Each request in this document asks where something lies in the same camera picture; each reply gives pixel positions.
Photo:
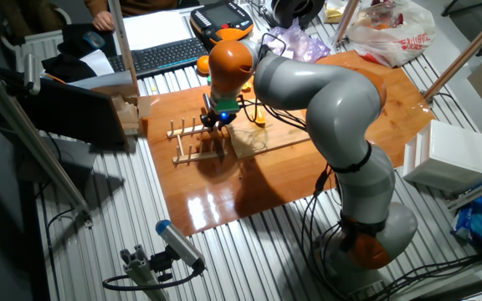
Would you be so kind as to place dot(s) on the small white paper sheet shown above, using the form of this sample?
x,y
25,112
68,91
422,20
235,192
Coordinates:
x,y
98,62

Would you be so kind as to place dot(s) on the black keyboard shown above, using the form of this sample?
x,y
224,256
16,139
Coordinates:
x,y
161,56

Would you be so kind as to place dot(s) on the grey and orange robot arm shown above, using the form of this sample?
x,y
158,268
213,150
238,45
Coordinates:
x,y
341,104

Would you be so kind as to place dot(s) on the dark computer mouse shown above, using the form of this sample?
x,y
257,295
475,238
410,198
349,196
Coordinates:
x,y
93,39

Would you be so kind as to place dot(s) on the brown cardboard box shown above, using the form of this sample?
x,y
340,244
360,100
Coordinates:
x,y
128,113

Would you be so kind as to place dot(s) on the black spool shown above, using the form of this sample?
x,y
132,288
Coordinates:
x,y
297,10

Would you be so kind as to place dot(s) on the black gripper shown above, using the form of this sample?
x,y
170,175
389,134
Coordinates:
x,y
211,121

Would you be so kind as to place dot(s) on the wooden peg dish rack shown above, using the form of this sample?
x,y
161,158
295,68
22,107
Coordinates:
x,y
191,156

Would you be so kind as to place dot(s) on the bare hand of bystander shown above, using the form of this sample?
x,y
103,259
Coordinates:
x,y
104,21

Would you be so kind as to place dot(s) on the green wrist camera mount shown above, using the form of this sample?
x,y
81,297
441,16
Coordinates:
x,y
226,104

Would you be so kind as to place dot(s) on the black monitor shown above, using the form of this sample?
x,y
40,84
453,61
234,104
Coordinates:
x,y
69,113

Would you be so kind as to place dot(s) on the large brown wooden board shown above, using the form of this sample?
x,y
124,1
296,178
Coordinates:
x,y
232,188

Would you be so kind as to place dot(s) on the black orange teach pendant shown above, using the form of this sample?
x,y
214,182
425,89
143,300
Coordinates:
x,y
220,18

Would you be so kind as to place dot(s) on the bamboo cutting board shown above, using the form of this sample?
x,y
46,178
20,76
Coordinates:
x,y
266,138

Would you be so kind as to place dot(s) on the orange wedge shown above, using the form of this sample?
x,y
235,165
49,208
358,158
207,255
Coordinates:
x,y
247,87
259,119

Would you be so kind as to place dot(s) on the steel cleaver knife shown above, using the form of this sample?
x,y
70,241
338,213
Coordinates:
x,y
221,150

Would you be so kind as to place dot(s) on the person torso brown sweater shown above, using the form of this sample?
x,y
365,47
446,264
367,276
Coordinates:
x,y
149,5

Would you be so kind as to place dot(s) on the large white paper sheet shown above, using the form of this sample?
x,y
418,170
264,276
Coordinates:
x,y
157,29

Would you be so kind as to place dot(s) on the silver camera blue end cap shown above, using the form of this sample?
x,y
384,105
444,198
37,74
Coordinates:
x,y
180,244

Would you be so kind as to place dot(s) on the black cloth bag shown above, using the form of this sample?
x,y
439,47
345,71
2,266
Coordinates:
x,y
65,62

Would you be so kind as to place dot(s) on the aluminium frame post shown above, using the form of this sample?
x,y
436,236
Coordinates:
x,y
345,21
36,146
123,50
479,190
467,52

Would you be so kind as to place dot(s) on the brown sleeved forearm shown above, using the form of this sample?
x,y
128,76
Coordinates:
x,y
95,5

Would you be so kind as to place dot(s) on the white box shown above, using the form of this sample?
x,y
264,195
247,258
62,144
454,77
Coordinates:
x,y
454,154

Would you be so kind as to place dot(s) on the aluminium camera mount profile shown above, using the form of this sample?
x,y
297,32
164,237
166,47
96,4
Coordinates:
x,y
140,271

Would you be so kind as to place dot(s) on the white plastic bag red print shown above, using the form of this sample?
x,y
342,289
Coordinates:
x,y
391,37

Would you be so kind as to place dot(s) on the yellow packet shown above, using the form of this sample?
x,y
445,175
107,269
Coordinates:
x,y
335,12

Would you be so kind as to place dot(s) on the white slatted chair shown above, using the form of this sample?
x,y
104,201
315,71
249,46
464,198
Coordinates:
x,y
36,46

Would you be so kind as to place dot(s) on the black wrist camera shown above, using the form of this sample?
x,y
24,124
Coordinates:
x,y
227,118

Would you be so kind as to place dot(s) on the purple plastic bag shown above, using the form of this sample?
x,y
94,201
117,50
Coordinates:
x,y
304,46

